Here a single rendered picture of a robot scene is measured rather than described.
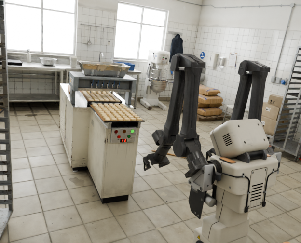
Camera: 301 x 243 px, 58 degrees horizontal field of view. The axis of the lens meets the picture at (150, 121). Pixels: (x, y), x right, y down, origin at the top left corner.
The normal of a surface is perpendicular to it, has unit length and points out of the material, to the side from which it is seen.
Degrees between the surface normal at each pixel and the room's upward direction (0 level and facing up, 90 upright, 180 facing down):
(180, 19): 90
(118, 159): 90
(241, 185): 82
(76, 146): 90
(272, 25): 90
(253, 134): 48
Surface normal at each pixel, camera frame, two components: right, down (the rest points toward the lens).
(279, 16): -0.87, 0.05
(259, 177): 0.50, 0.18
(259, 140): 0.44, -0.40
